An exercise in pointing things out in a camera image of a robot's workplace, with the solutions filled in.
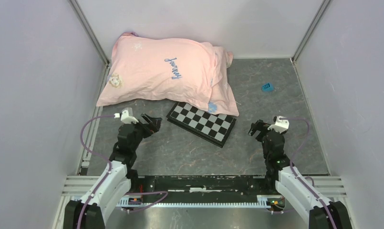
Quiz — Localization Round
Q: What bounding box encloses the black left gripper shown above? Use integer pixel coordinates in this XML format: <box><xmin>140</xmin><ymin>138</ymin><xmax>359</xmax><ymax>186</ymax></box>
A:
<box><xmin>128</xmin><ymin>113</ymin><xmax>161</xmax><ymax>152</ymax></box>

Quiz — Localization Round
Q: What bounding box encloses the pink printed pillowcase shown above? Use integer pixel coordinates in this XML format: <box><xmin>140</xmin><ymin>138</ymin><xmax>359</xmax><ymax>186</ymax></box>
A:
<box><xmin>96</xmin><ymin>32</ymin><xmax>239</xmax><ymax>116</ymax></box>

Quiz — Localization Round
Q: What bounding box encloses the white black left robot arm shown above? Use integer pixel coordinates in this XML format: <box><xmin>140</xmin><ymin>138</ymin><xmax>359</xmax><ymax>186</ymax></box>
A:
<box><xmin>62</xmin><ymin>110</ymin><xmax>162</xmax><ymax>229</ymax></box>

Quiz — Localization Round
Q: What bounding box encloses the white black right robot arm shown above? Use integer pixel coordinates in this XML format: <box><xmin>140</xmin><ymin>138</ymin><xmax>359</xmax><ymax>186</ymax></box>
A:
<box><xmin>248</xmin><ymin>116</ymin><xmax>352</xmax><ymax>229</ymax></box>

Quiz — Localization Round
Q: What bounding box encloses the small blue block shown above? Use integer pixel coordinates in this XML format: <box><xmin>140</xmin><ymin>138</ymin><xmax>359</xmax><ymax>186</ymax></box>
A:
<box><xmin>261</xmin><ymin>83</ymin><xmax>274</xmax><ymax>92</ymax></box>

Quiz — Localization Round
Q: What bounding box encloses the black white chessboard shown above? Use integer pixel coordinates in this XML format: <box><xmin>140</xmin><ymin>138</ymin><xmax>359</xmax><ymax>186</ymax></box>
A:
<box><xmin>166</xmin><ymin>102</ymin><xmax>236</xmax><ymax>148</ymax></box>

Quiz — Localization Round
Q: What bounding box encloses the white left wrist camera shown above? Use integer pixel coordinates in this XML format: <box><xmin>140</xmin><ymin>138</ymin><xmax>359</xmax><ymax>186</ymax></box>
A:
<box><xmin>114</xmin><ymin>107</ymin><xmax>139</xmax><ymax>124</ymax></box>

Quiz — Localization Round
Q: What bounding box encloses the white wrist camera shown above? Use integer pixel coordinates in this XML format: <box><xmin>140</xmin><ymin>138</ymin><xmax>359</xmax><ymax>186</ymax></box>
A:
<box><xmin>114</xmin><ymin>107</ymin><xmax>139</xmax><ymax>124</ymax></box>
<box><xmin>268</xmin><ymin>116</ymin><xmax>290</xmax><ymax>135</ymax></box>

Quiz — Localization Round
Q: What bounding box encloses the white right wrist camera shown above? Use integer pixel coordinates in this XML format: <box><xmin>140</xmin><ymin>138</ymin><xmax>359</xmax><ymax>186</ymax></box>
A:
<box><xmin>268</xmin><ymin>116</ymin><xmax>290</xmax><ymax>135</ymax></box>

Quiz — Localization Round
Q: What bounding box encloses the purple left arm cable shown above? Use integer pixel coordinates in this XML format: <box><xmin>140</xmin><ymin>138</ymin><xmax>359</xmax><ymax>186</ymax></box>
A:
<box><xmin>77</xmin><ymin>114</ymin><xmax>169</xmax><ymax>229</ymax></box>

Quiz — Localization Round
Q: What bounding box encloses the grey slotted cable duct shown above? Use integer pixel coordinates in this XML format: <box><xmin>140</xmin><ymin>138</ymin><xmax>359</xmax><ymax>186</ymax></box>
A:
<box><xmin>115</xmin><ymin>196</ymin><xmax>285</xmax><ymax>209</ymax></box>

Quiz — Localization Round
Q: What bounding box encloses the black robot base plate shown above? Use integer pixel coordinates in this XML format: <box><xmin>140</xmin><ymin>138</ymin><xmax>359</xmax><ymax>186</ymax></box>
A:
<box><xmin>130</xmin><ymin>175</ymin><xmax>278</xmax><ymax>204</ymax></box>

